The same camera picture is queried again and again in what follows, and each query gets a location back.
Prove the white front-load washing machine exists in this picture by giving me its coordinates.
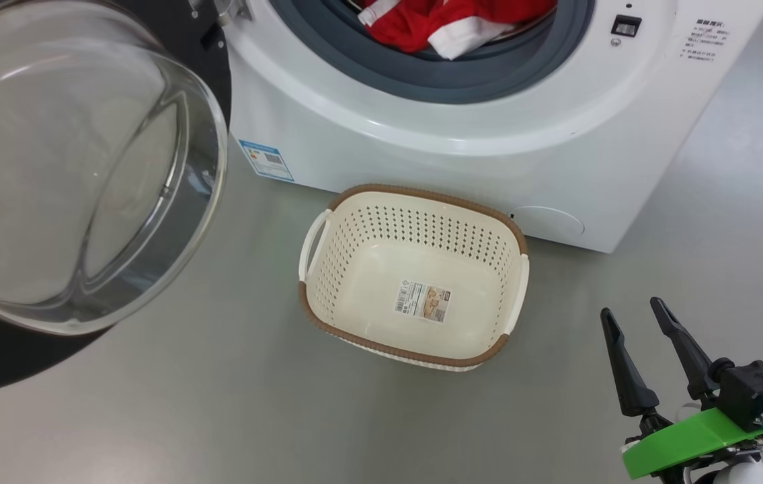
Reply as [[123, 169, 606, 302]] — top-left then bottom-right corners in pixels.
[[223, 0, 763, 254]]

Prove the black text warning label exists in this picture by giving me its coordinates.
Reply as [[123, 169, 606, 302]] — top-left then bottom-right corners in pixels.
[[684, 18, 731, 65]]

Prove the round white filter cover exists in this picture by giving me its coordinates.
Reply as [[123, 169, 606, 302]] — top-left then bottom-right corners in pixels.
[[512, 206, 586, 238]]

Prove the cream perforated laundry basket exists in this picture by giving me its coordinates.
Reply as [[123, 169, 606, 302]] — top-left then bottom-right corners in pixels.
[[298, 184, 530, 372]]

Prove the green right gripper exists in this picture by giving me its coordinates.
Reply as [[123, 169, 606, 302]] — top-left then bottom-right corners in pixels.
[[600, 296, 763, 481]]

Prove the washing machine glass door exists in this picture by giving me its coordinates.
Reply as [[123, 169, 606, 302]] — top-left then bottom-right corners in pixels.
[[0, 0, 233, 393]]

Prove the grey rubber door gasket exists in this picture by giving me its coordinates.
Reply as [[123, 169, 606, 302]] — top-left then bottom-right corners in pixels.
[[267, 0, 597, 105]]

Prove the printed product label sticker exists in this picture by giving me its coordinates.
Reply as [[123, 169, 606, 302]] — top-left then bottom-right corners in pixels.
[[394, 280, 452, 323]]

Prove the red and white garment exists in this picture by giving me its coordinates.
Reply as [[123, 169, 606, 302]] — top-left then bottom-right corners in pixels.
[[358, 0, 559, 61]]

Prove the blue energy label sticker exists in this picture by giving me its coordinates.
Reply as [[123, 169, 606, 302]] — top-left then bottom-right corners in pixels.
[[239, 139, 294, 182]]

